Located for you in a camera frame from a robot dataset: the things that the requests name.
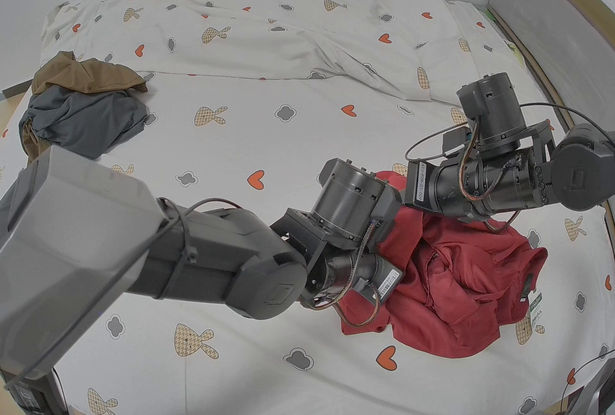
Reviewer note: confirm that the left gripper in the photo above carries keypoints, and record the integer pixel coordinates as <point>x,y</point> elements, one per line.
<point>346,273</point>

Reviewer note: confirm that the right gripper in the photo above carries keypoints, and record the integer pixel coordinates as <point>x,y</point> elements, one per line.
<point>447,187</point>

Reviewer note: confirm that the red shirt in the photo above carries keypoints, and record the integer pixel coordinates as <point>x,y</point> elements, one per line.
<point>456,288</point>

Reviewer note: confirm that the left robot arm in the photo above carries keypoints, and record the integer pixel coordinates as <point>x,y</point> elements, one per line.
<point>72,235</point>

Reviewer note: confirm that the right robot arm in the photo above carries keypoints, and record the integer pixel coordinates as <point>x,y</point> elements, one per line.
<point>490,115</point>

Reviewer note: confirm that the bed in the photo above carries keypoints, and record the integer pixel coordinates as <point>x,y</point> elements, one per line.
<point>240,139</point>

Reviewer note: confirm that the white printed pillow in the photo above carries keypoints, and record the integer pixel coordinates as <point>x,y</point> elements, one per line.
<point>473,52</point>

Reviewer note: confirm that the white printed quilt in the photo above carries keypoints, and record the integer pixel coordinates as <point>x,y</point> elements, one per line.
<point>240,38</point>

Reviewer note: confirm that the grey garment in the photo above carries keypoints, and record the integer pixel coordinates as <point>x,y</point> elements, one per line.
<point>81,120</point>

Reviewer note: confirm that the brown garment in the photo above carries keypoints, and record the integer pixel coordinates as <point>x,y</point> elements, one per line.
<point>86,74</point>

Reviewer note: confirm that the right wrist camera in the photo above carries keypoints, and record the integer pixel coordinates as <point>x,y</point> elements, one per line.
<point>451,141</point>

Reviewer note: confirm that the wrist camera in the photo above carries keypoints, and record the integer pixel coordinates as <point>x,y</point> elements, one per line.
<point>390,211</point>
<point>451,141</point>

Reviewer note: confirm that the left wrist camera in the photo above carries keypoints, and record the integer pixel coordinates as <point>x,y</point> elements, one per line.
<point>390,211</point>

